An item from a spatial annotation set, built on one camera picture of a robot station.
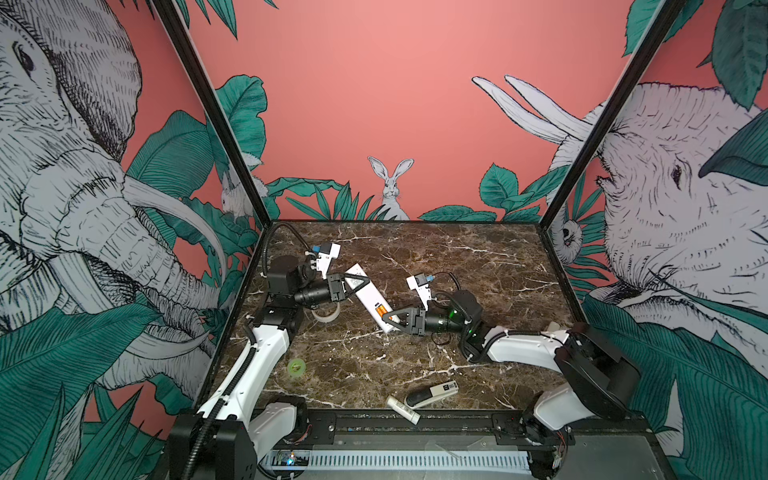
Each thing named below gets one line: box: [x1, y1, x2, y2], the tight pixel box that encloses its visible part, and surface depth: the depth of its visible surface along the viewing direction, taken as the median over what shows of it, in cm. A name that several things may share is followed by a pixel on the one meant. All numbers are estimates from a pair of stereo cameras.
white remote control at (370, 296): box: [345, 263, 396, 333], surface depth 71 cm
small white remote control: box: [387, 395, 421, 426], surface depth 77 cm
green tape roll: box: [287, 358, 307, 378], surface depth 85 cm
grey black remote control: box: [404, 380, 459, 409], surface depth 78 cm
